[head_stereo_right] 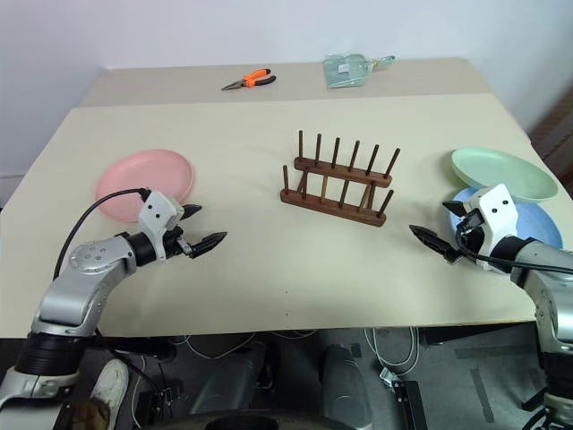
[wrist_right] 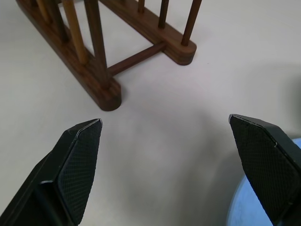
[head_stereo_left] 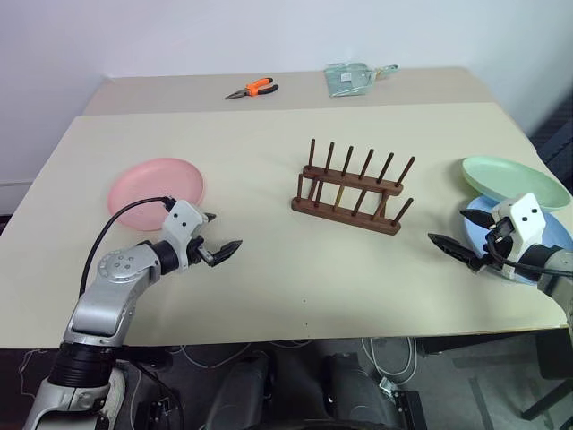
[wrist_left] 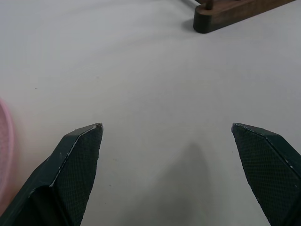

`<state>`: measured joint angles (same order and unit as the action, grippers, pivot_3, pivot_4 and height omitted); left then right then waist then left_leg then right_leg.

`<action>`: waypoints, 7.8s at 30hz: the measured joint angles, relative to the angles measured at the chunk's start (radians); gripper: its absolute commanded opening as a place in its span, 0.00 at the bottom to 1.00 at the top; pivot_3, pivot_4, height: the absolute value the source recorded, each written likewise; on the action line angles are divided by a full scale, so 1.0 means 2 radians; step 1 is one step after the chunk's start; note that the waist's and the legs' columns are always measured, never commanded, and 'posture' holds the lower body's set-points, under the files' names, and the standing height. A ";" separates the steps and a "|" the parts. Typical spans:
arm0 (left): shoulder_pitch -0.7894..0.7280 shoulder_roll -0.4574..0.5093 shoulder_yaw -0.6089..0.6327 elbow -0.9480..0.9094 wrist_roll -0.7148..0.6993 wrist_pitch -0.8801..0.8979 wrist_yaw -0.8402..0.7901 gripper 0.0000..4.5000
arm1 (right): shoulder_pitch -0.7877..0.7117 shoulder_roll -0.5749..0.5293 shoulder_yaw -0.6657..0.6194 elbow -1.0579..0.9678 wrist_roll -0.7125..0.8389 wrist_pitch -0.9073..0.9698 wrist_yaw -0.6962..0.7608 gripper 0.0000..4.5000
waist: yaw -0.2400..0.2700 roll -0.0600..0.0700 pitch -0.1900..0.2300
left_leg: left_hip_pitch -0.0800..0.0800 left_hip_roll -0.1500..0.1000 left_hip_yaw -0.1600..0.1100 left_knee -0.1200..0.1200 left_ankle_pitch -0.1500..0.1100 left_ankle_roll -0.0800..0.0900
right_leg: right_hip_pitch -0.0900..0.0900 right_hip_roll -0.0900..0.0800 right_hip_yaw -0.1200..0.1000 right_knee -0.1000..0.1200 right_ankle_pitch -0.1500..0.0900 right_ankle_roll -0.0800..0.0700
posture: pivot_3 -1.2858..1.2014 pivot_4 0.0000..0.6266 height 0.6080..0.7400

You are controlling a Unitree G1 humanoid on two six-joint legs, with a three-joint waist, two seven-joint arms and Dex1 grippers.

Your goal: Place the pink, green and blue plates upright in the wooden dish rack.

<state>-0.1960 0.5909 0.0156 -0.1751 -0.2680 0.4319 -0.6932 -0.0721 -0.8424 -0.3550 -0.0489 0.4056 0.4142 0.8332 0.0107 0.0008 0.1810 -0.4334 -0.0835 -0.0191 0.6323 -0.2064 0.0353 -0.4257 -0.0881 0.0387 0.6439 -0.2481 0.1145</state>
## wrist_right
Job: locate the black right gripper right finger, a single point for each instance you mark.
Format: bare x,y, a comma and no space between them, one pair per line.
265,164

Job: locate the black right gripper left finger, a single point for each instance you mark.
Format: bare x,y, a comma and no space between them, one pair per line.
70,169

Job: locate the dark wooden dowel rack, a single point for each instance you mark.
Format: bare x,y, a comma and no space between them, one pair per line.
94,58

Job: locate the blue plate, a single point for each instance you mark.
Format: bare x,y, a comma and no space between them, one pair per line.
244,207

